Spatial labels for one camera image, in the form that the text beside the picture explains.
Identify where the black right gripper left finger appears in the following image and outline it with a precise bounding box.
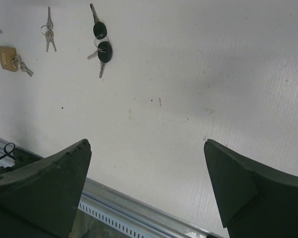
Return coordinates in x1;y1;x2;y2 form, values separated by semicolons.
0;139;91;238

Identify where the white slotted cable duct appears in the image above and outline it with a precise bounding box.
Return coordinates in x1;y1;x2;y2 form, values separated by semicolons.
78;201;157;238

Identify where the small silver key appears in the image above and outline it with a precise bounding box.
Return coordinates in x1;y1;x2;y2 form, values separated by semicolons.
12;56;33;77

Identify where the large brass padlock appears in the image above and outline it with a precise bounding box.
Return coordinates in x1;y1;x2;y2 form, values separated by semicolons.
0;46;18;72

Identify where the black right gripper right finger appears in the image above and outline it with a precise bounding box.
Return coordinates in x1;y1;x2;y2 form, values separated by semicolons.
204;139;298;238

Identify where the silver key bunch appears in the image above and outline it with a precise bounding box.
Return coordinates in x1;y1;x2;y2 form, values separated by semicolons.
41;7;57;52

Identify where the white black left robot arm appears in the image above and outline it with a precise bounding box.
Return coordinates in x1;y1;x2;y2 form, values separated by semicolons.
0;142;42;175

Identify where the black headed key pair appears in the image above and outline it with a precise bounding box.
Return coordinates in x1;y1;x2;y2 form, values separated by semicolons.
87;3;113;78

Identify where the aluminium mounting rail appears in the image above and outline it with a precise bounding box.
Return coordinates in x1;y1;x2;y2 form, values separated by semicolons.
0;138;216;238

